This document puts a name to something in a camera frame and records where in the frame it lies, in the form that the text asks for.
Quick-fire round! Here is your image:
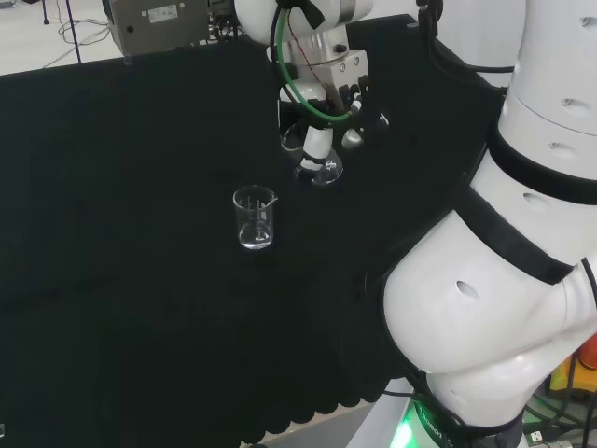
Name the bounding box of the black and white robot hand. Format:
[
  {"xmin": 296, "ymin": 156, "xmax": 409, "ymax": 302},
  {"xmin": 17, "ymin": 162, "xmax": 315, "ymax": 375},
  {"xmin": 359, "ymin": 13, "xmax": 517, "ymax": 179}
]
[{"xmin": 278, "ymin": 48, "xmax": 391, "ymax": 173}]

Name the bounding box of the large clear graduated glass beaker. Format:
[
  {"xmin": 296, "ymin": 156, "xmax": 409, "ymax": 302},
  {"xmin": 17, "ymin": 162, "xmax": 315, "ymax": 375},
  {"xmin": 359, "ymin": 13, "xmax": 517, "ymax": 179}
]
[{"xmin": 280, "ymin": 121, "xmax": 347, "ymax": 189}]

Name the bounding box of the small clear glass beaker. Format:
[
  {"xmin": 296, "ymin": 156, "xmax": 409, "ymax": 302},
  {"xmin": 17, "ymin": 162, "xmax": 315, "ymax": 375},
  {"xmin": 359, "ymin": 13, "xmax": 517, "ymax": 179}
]
[{"xmin": 232, "ymin": 185, "xmax": 280, "ymax": 252}]

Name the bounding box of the grey metal equipment box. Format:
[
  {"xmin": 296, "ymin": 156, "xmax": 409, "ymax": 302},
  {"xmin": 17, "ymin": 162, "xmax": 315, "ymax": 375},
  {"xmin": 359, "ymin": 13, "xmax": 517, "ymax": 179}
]
[{"xmin": 102, "ymin": 0, "xmax": 212, "ymax": 56}]

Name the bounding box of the black bench cloth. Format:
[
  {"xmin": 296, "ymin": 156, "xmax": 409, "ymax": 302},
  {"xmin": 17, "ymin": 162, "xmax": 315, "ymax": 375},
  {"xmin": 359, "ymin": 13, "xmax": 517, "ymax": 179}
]
[{"xmin": 0, "ymin": 13, "xmax": 510, "ymax": 448}]

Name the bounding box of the dark tripod leg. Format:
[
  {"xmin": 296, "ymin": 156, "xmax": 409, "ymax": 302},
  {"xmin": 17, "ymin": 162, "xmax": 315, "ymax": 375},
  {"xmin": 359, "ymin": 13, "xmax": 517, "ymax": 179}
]
[{"xmin": 63, "ymin": 0, "xmax": 84, "ymax": 63}]

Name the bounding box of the yellow stop button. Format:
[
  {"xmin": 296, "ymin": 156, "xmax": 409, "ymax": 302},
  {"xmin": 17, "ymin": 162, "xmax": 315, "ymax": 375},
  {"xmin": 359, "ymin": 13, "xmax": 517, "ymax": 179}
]
[{"xmin": 548, "ymin": 332, "xmax": 597, "ymax": 399}]

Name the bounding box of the green cable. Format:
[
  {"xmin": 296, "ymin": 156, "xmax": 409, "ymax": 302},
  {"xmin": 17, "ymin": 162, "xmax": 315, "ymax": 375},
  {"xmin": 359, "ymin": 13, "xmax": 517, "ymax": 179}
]
[{"xmin": 273, "ymin": 7, "xmax": 361, "ymax": 128}]

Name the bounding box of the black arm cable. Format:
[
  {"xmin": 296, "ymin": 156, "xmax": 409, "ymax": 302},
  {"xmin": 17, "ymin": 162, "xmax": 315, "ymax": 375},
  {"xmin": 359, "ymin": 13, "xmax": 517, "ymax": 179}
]
[{"xmin": 416, "ymin": 0, "xmax": 515, "ymax": 91}]

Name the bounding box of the grey floor cable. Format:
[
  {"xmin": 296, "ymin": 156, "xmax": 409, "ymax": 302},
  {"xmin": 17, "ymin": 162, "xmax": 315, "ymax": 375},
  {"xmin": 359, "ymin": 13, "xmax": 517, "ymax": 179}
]
[{"xmin": 42, "ymin": 18, "xmax": 114, "ymax": 70}]

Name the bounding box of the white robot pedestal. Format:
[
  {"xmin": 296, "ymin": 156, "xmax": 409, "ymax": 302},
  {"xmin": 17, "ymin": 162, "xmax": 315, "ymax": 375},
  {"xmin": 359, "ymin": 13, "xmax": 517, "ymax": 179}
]
[{"xmin": 367, "ymin": 387, "xmax": 421, "ymax": 448}]

